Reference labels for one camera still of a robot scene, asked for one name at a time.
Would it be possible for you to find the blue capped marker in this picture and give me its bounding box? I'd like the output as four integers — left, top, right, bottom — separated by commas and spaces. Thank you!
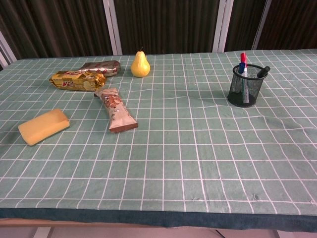
236, 62, 250, 104

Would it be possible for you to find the black mesh pen holder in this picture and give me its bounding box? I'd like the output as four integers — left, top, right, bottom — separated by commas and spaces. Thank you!
227, 63, 269, 108

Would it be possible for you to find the black marker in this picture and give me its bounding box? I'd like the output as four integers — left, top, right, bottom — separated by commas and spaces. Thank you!
256, 65, 271, 79

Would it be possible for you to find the green checked tablecloth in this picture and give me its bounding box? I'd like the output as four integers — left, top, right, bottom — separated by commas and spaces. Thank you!
0, 48, 317, 229

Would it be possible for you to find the brown cartoon snack packet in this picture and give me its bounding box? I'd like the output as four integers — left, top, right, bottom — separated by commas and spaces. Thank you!
94, 88, 138, 134

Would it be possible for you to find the yellow pear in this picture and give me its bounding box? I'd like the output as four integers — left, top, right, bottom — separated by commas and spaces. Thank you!
130, 47, 151, 78

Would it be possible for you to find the silver red snack packet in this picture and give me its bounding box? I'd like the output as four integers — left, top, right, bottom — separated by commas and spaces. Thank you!
78, 60, 121, 77

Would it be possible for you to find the golden snack packet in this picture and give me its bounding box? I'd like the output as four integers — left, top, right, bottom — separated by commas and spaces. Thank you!
49, 70, 107, 92

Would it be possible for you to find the yellow sponge block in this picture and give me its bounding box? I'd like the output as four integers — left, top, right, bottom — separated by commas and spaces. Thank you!
18, 108, 70, 146

